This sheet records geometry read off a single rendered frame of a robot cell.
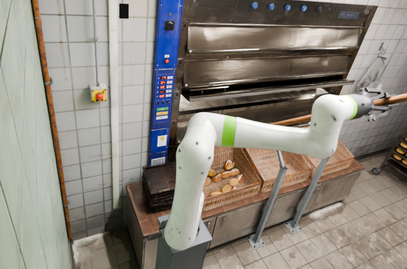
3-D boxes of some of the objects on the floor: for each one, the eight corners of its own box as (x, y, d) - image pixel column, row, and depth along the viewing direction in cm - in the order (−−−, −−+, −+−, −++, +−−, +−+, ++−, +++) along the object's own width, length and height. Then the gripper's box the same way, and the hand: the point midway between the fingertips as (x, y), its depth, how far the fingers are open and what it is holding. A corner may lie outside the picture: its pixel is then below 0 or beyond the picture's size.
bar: (177, 243, 267) (193, 141, 206) (283, 207, 323) (321, 119, 262) (191, 275, 244) (214, 171, 183) (302, 230, 301) (348, 139, 239)
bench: (124, 226, 274) (124, 182, 244) (311, 172, 381) (327, 137, 351) (141, 283, 233) (143, 237, 203) (344, 205, 340) (366, 168, 310)
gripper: (342, 87, 111) (380, 83, 122) (351, 128, 109) (389, 121, 120) (360, 82, 104) (398, 78, 115) (370, 126, 103) (408, 118, 114)
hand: (388, 101), depth 116 cm, fingers closed on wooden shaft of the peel, 3 cm apart
